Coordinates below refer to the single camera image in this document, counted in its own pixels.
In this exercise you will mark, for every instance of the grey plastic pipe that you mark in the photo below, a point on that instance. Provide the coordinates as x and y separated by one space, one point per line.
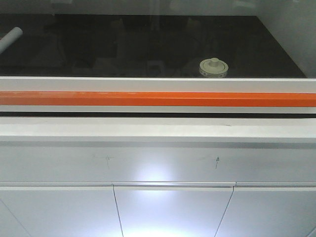
11 37

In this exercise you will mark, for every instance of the glass jar with white lid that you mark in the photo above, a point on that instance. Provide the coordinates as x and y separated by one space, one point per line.
213 68

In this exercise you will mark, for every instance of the white framed glass sash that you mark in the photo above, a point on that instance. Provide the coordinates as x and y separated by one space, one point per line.
157 46

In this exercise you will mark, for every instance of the white cabinet door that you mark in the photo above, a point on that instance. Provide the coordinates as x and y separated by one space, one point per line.
171 211

